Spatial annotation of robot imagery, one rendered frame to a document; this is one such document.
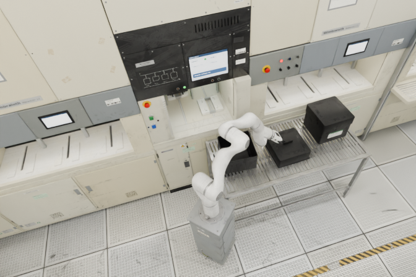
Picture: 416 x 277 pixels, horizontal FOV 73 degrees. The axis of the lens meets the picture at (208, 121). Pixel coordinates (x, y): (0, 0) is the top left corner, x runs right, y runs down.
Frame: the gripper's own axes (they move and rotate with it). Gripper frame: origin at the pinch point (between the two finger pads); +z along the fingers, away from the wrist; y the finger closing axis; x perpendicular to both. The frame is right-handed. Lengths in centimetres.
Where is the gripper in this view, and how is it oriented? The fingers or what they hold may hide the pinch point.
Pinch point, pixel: (281, 139)
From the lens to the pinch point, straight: 241.6
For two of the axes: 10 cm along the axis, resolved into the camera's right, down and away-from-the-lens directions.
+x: -6.2, 6.5, 4.3
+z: 7.3, 2.9, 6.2
